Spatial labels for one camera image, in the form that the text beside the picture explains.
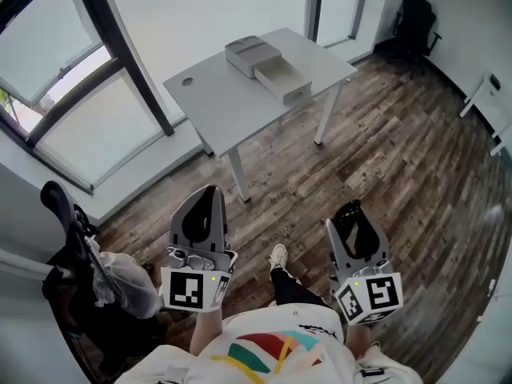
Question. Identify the black remote control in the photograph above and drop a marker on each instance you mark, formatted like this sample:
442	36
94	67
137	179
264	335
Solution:
347	216

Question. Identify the small white desk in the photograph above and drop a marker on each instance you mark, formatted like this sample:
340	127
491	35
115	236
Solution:
486	98

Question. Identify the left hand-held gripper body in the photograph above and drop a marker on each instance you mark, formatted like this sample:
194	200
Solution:
184	290

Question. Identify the grey drawer box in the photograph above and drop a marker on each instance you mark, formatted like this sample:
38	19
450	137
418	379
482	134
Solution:
260	60

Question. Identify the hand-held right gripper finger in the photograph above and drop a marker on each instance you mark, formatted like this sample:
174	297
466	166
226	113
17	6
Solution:
380	246
336	250

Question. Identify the person's right forearm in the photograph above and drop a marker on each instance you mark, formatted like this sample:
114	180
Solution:
357	340

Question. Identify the small black desk device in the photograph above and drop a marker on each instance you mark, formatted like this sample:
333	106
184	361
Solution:
496	81

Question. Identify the white shirt with colourful print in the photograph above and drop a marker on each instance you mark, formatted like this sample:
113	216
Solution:
280	362

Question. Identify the plastic-wrapped black mesh office chair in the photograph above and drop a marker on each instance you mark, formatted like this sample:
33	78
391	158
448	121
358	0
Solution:
58	198

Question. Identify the black trousers with white stripe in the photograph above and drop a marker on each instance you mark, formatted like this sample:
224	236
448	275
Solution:
298	290

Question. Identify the person's left forearm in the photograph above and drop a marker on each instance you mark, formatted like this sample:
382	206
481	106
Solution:
206	330

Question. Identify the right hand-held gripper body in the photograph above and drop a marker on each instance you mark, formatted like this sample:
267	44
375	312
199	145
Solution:
382	294

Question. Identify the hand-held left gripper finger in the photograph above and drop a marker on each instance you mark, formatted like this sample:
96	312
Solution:
178	222
221	222

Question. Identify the white metal-legged table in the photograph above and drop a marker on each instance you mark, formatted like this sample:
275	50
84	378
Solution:
224	106

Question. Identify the white sneaker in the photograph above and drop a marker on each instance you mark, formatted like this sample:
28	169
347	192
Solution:
278	256

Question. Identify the narrow black-framed window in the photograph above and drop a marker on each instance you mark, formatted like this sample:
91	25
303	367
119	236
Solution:
340	14

